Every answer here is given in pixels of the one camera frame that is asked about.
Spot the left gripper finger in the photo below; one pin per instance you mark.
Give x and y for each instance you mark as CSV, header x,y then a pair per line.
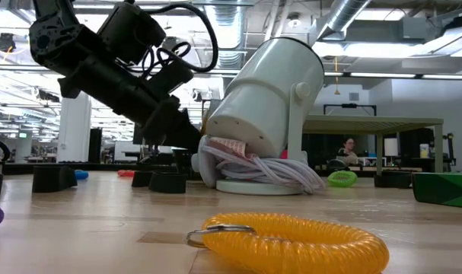
x,y
138,133
173,125

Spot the orange-red coil wristband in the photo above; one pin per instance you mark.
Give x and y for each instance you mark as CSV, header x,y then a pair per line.
x,y
126,173

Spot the blue coil wristband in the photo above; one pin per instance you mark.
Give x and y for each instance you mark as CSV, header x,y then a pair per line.
x,y
82,175

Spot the green coil wristband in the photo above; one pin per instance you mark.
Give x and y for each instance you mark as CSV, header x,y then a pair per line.
x,y
333,180

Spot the green blue crayon box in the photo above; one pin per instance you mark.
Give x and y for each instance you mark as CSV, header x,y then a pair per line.
x,y
443,190

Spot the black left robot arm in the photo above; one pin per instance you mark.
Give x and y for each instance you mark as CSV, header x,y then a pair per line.
x,y
63,42

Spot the black background robot arm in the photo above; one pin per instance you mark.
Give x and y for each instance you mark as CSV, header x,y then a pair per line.
x,y
450,150

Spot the tall black cabinet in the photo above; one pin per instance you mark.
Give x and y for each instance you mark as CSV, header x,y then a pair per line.
x,y
95,146

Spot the white building pillar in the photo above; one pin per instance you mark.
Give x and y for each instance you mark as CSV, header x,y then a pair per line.
x,y
74,133

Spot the white cylindrical cup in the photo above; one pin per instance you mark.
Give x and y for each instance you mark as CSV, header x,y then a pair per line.
x,y
261,102

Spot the person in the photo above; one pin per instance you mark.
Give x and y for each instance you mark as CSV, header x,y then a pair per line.
x,y
348,152

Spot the yellow coil wristband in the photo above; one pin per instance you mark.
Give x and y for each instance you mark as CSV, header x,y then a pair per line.
x,y
310,255

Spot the black aluminium table frame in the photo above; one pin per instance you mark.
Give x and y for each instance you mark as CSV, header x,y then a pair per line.
x,y
101,166

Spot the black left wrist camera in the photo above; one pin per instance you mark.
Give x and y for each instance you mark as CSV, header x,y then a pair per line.
x,y
131,32

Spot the silver ribbed ventilation duct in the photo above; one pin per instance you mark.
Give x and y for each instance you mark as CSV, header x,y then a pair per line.
x,y
232,30

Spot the black hanging ceiling camera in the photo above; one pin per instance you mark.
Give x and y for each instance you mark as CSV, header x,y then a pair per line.
x,y
5,42

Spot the black background rig frame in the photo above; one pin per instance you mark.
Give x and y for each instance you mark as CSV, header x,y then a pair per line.
x,y
348,105

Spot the silver smooth ventilation duct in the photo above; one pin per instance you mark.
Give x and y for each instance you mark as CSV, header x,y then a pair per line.
x,y
345,15

